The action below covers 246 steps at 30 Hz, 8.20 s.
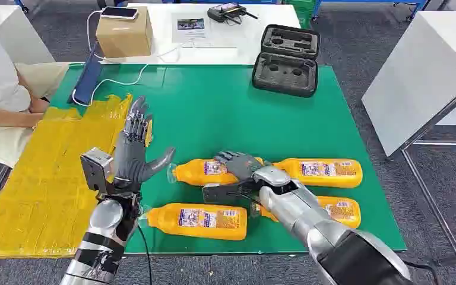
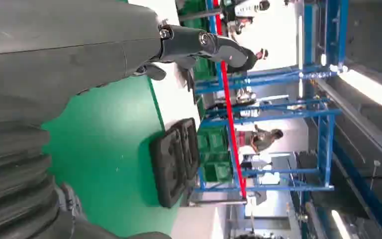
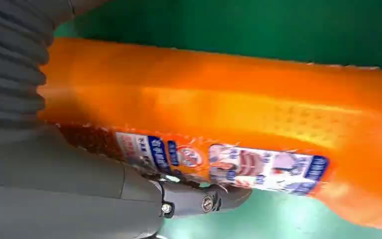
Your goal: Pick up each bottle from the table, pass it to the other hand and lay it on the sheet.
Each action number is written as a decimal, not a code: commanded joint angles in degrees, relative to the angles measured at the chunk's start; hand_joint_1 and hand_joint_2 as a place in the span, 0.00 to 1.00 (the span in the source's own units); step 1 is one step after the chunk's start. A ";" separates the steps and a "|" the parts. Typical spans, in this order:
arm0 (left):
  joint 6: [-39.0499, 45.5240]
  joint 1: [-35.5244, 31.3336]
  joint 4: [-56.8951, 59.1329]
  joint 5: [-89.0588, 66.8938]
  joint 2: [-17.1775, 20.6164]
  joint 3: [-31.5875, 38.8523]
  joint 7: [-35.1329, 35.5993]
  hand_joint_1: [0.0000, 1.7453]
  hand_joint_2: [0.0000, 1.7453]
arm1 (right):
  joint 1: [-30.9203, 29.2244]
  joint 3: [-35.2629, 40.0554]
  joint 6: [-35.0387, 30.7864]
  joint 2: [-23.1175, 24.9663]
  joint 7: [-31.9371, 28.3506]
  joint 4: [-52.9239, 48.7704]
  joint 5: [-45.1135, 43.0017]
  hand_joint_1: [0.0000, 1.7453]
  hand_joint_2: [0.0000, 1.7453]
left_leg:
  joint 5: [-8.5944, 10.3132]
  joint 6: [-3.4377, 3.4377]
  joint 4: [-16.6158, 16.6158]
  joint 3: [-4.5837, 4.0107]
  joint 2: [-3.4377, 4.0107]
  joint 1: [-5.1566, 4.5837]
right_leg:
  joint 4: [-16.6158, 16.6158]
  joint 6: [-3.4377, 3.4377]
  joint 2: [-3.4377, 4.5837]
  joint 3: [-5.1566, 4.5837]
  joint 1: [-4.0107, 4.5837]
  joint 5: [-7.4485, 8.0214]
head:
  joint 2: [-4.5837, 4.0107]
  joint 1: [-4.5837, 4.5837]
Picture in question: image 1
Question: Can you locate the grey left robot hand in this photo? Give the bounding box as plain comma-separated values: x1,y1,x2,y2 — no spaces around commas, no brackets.
112,96,176,194

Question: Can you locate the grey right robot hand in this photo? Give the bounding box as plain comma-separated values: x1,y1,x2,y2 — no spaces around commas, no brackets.
214,151,267,183

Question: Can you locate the orange drink bottle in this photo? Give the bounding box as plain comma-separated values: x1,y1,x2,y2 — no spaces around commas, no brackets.
142,202,249,242
167,157,265,188
273,157,364,189
251,195,362,230

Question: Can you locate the green table mat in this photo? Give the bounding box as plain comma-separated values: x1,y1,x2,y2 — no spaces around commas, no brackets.
49,64,408,255

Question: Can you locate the yellow plastic sheet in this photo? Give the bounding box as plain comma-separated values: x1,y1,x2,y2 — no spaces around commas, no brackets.
0,93,153,261

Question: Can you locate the dark blue flat device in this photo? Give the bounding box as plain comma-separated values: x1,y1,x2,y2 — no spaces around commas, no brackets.
72,41,103,106

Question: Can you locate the black foam-lined case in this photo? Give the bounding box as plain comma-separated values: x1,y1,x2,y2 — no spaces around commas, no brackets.
251,24,321,99

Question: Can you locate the brown cardboard box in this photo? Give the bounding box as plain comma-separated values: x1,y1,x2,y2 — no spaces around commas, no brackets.
96,5,154,59

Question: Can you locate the printed paper sheet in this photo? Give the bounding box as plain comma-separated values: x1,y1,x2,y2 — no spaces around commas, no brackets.
171,11,213,44

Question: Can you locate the smartphone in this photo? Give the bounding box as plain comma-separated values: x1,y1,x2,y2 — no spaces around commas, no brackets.
100,6,139,20

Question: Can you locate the black remote controller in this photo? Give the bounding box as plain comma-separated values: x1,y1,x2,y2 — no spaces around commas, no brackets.
207,2,259,26

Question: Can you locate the green crate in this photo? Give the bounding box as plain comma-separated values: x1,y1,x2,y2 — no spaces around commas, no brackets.
283,0,318,29

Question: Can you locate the white cabinet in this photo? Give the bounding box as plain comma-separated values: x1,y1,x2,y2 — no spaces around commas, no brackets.
0,4,56,65

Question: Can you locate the white table with metal legs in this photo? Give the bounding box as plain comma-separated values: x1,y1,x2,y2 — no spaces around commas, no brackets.
361,10,456,268

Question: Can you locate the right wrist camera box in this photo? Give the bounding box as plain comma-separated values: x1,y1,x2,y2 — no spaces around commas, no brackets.
202,180,261,205

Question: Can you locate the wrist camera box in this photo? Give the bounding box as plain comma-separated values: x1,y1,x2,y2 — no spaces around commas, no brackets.
80,147,115,195
202,180,261,205

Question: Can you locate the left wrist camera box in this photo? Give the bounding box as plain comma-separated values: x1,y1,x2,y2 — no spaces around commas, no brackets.
80,147,115,195

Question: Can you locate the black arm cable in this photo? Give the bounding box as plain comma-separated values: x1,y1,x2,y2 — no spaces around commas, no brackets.
137,223,154,285

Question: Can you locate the white charging cable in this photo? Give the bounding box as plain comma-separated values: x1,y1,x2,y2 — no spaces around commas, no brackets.
71,9,186,107

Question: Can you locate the blue metal cart frame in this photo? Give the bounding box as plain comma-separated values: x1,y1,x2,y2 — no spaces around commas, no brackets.
313,0,430,21

